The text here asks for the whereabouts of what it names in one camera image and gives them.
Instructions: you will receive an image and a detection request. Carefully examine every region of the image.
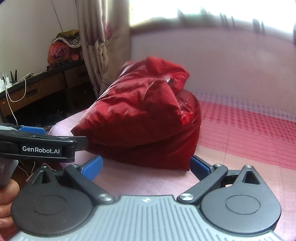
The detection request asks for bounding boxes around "window with brown frame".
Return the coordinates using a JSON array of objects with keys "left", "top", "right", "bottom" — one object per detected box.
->
[{"left": 128, "top": 0, "right": 296, "bottom": 44}]

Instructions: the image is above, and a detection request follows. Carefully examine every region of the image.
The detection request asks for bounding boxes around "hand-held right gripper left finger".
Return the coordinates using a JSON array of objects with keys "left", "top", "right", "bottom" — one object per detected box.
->
[{"left": 31, "top": 155, "right": 115, "bottom": 205}]

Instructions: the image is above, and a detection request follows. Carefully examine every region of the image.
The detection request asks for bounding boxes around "olive cloth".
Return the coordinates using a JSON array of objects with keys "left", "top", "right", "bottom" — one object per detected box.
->
[{"left": 57, "top": 30, "right": 79, "bottom": 39}]

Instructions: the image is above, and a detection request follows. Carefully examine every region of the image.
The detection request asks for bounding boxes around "person's left hand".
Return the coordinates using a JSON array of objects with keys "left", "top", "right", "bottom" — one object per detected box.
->
[{"left": 0, "top": 179, "right": 21, "bottom": 234}]

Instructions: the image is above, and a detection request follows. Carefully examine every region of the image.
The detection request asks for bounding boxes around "dark wooden desk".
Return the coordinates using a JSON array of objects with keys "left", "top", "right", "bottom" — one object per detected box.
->
[{"left": 0, "top": 61, "right": 93, "bottom": 123}]

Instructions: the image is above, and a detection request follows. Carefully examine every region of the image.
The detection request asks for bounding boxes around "bed with pink checked sheet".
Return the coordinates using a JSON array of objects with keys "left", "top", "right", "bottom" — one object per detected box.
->
[{"left": 47, "top": 93, "right": 296, "bottom": 241}]

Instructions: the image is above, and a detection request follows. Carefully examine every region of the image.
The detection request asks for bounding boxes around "black router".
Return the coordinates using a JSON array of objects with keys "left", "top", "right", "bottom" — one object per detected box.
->
[{"left": 9, "top": 69, "right": 21, "bottom": 84}]

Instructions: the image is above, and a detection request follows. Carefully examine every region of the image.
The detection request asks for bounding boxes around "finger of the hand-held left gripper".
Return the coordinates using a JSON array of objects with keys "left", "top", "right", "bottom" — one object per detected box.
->
[
  {"left": 14, "top": 125, "right": 46, "bottom": 136},
  {"left": 28, "top": 135, "right": 89, "bottom": 152}
]

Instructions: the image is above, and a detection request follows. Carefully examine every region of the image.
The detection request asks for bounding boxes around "beige floral curtain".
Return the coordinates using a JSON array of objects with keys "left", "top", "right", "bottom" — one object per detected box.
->
[{"left": 76, "top": 0, "right": 131, "bottom": 100}]

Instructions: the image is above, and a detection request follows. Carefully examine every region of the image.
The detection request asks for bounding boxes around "red down jacket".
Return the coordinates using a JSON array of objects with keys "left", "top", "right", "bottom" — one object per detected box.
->
[{"left": 70, "top": 56, "right": 201, "bottom": 172}]

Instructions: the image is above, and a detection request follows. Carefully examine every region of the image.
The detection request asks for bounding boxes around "white cable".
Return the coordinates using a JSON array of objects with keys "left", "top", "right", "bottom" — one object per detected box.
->
[{"left": 2, "top": 72, "right": 27, "bottom": 126}]

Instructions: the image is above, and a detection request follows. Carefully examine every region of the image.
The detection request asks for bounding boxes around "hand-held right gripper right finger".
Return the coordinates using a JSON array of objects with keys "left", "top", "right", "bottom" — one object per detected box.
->
[{"left": 178, "top": 155, "right": 263, "bottom": 205}]

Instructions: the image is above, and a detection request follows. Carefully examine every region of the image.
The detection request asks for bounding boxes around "red floral quilt bundle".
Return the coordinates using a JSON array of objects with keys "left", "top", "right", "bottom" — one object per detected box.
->
[{"left": 47, "top": 42, "right": 81, "bottom": 70}]

